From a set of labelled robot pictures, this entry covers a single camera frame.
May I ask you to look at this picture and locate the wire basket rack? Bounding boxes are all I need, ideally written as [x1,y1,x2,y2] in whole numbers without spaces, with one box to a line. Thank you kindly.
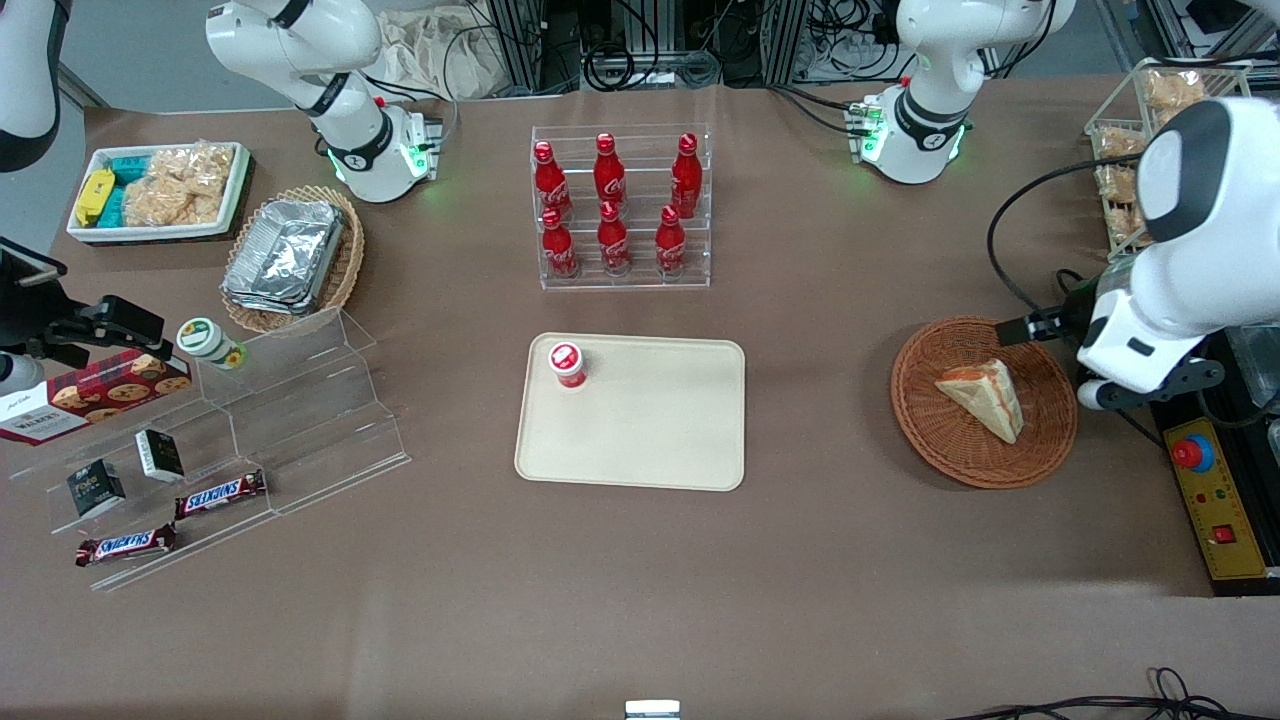
[1084,58,1253,263]

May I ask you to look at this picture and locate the beige crumpled cloth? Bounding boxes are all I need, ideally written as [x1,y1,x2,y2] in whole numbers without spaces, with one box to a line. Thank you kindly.
[372,5,523,101]

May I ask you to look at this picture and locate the white rectangular snack bin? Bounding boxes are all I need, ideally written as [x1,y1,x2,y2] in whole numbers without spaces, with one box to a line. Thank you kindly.
[66,142,252,245]

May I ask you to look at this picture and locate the green lid white bottle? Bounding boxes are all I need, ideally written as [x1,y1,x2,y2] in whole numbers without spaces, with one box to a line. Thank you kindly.
[176,317,248,372]

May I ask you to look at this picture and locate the clear acrylic step stand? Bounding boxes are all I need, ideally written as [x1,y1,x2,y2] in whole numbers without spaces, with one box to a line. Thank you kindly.
[8,304,412,593]

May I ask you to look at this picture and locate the aluminium frame rack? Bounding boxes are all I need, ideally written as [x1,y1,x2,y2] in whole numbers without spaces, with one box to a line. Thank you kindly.
[485,0,901,93]

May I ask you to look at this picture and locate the clear bag of crackers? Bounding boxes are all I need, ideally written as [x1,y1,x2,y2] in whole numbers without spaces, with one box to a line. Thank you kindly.
[123,178,225,228]
[148,146,237,196]

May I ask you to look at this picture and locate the clear bag of pastry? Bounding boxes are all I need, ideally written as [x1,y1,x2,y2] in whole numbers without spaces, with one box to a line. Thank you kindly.
[1143,67,1208,113]
[1104,204,1153,253]
[1094,165,1143,203]
[1094,128,1147,163]

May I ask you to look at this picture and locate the beige plastic tray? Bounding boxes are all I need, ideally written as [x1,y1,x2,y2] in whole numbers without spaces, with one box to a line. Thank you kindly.
[513,332,748,493]

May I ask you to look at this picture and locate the Snickers chocolate bar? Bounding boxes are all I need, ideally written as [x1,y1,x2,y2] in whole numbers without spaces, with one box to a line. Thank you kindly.
[74,523,179,569]
[174,469,269,520]

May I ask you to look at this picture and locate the teal snack packet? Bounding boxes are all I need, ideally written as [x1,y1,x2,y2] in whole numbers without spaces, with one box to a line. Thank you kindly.
[103,153,153,228]

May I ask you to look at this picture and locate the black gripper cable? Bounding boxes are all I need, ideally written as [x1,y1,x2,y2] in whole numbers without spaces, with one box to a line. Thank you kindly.
[986,150,1143,317]

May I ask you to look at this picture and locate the red white yogurt cup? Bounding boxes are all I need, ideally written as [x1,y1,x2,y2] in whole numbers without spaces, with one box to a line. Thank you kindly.
[546,341,589,390]

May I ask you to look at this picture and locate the yellow snack packet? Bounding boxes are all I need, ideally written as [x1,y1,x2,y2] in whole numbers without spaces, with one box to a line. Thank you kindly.
[74,169,117,228]

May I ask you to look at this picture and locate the red tartan cookie box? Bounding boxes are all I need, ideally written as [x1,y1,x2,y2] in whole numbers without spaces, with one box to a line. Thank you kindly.
[0,349,193,447]

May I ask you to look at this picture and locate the yellow black control box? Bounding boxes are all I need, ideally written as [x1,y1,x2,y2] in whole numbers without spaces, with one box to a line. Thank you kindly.
[1150,330,1280,598]

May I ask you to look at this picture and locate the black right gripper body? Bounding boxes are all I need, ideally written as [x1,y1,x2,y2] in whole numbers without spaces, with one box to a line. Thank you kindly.
[0,285,93,367]

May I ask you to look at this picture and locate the oval wicker basket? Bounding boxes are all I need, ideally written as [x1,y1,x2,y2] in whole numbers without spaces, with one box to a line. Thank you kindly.
[221,184,365,335]

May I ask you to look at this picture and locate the black floor cables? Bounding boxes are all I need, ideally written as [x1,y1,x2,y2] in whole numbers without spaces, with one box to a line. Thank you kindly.
[945,667,1280,720]

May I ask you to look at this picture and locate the small black box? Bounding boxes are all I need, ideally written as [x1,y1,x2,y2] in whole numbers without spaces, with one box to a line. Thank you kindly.
[134,428,187,484]
[66,458,128,519]

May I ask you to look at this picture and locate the red cola bottle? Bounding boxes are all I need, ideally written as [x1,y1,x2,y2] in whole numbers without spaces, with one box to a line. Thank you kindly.
[532,140,573,221]
[596,200,633,277]
[654,205,689,277]
[593,132,628,216]
[540,207,581,280]
[670,132,703,219]

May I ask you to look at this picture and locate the round wicker basket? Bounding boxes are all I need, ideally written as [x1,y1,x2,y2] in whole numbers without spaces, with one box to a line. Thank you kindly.
[889,315,1079,490]

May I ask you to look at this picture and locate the stack of foil containers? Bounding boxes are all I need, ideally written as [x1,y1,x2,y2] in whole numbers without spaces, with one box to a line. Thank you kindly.
[221,198,347,316]

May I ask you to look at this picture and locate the clear acrylic bottle rack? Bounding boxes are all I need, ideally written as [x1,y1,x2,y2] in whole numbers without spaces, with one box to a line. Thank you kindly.
[529,124,714,292]

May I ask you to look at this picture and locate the triangular wrapped sandwich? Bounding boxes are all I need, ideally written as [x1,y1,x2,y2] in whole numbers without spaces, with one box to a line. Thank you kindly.
[934,359,1025,445]

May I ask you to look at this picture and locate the brown table cover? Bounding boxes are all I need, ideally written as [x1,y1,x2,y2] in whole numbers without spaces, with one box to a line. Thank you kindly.
[0,80,1280,713]

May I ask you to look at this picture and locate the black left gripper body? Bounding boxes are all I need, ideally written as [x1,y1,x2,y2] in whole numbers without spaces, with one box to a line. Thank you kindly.
[1055,270,1113,351]

